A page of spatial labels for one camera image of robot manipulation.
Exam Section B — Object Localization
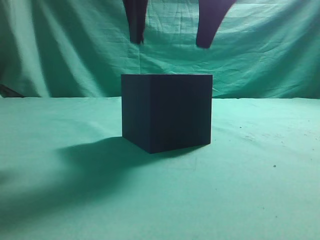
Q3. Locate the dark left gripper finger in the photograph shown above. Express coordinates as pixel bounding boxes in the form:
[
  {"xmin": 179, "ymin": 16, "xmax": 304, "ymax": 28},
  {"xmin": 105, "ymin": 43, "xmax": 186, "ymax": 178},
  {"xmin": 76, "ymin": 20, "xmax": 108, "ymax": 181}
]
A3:
[{"xmin": 195, "ymin": 0, "xmax": 236, "ymax": 49}]

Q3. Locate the green backdrop cloth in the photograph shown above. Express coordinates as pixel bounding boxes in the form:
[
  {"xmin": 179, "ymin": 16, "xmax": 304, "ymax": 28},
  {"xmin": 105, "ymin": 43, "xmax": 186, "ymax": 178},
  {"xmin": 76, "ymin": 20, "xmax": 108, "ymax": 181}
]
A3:
[{"xmin": 0, "ymin": 0, "xmax": 320, "ymax": 99}]

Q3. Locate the dark groove box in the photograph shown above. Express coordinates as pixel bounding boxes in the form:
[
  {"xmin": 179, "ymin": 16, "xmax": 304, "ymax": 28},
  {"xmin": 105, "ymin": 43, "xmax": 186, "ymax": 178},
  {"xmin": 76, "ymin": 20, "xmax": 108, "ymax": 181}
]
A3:
[{"xmin": 120, "ymin": 74, "xmax": 213, "ymax": 154}]

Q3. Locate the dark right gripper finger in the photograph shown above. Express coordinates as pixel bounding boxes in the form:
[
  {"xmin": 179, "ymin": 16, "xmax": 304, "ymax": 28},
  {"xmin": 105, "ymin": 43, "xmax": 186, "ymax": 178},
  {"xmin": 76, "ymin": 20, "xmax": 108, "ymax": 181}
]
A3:
[{"xmin": 122, "ymin": 0, "xmax": 146, "ymax": 45}]

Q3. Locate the green table cloth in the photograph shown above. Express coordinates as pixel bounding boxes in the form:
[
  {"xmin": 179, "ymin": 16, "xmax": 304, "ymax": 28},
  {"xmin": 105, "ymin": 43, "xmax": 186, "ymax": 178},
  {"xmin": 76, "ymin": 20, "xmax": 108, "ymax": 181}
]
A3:
[{"xmin": 0, "ymin": 97, "xmax": 320, "ymax": 240}]

